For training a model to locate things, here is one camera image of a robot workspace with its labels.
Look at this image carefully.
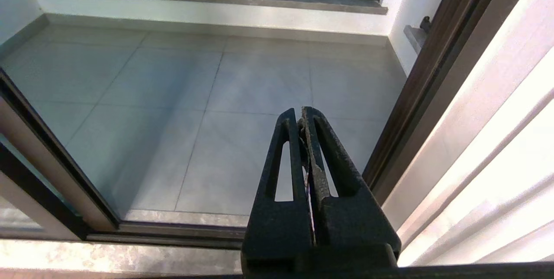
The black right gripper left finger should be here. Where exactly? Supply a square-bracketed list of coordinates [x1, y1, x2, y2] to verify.
[242, 108, 314, 267]

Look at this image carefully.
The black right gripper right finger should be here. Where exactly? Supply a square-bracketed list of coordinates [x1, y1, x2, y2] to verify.
[302, 106, 401, 248]

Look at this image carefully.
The dark brown door jamb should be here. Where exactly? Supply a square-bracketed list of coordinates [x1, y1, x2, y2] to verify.
[363, 0, 541, 205]

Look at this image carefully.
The fixed glass door brown frame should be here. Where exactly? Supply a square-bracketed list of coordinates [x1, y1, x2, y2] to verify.
[0, 143, 89, 241]

